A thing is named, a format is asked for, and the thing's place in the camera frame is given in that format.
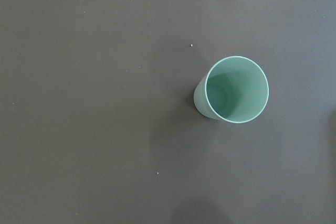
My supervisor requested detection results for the green cup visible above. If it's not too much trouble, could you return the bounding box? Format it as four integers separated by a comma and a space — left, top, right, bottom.
193, 56, 269, 124

